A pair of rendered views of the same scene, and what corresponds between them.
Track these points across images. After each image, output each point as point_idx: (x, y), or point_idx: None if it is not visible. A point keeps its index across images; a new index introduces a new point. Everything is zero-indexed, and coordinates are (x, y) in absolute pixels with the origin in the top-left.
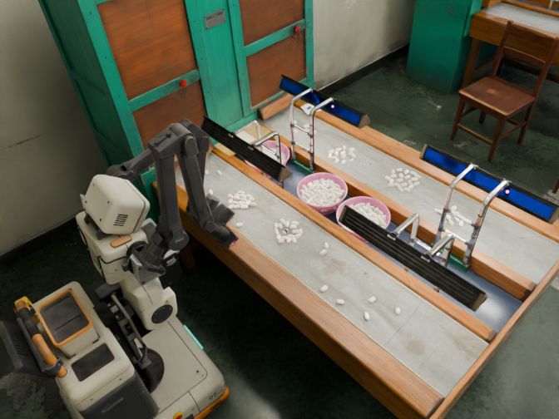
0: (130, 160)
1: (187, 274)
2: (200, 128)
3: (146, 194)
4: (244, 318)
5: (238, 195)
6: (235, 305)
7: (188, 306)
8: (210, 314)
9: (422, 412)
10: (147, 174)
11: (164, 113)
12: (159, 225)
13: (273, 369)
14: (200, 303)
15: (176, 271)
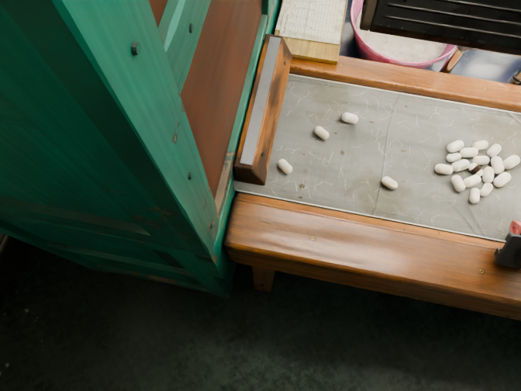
0: (157, 237)
1: (264, 295)
2: (370, 22)
3: (218, 271)
4: (410, 310)
5: (460, 157)
6: (381, 297)
7: (315, 347)
8: (360, 337)
9: None
10: (218, 237)
11: (222, 23)
12: None
13: (514, 360)
14: (328, 328)
15: None
